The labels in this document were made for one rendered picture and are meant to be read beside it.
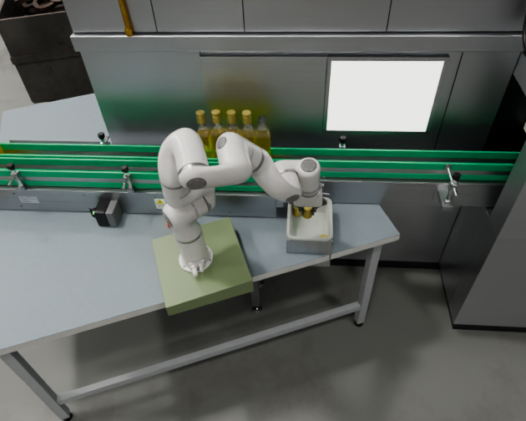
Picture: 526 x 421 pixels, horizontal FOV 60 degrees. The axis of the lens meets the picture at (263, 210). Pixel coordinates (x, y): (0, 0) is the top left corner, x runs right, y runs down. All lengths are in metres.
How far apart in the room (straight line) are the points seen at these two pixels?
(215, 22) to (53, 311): 1.18
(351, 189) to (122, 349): 1.41
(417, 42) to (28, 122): 1.98
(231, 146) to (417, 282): 1.72
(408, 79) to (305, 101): 0.39
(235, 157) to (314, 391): 1.40
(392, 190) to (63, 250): 1.34
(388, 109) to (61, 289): 1.42
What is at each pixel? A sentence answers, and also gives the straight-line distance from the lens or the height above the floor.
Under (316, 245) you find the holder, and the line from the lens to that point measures 1.74.
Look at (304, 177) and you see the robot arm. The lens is 1.45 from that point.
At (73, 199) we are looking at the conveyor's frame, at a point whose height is 0.83.
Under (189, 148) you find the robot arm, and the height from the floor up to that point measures 1.40.
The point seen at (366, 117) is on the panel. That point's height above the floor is 1.06.
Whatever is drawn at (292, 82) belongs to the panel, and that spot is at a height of 1.22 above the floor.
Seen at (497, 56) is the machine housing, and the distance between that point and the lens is 1.93.
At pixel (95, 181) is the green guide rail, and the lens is 1.98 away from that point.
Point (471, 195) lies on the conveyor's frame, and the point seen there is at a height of 0.82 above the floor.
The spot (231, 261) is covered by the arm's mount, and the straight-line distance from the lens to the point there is 1.68.
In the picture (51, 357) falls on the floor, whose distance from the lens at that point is 2.66.
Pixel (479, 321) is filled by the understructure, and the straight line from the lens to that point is 2.51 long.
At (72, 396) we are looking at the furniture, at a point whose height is 0.20.
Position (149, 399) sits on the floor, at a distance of 2.39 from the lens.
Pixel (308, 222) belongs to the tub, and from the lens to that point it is 1.86.
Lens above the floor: 2.15
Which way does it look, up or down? 46 degrees down
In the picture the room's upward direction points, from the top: 3 degrees counter-clockwise
